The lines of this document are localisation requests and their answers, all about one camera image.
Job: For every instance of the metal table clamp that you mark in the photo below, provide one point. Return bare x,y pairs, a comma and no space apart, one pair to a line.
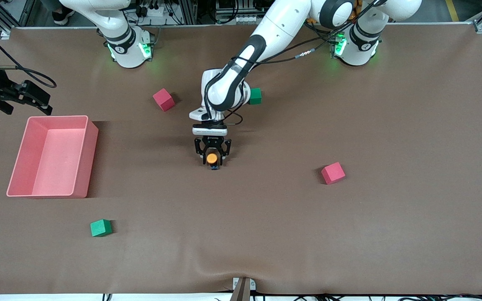
244,284

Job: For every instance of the green foam cube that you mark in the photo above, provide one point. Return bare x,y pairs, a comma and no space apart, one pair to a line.
100,228
257,97

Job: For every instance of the white terminal block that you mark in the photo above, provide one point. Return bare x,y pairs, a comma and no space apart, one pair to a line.
241,19

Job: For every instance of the orange packaged goods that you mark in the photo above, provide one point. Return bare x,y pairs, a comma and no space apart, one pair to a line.
352,10

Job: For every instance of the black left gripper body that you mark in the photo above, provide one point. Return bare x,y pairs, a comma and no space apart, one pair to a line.
212,144

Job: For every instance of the red foam cube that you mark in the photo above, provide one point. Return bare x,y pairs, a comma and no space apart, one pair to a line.
333,173
163,99

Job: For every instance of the pink plastic bin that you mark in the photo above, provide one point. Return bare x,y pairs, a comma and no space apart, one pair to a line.
59,154

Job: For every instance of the white power strip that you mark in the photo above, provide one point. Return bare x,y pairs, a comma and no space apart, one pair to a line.
151,9

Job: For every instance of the brown table mat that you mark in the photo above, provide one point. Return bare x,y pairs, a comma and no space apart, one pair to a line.
241,234

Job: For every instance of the black shoe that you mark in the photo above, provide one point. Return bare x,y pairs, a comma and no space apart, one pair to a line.
62,16

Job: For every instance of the orange capped black button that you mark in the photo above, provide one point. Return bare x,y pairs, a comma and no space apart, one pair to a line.
212,158

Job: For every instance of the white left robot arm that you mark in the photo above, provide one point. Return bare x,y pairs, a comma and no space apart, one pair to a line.
282,25

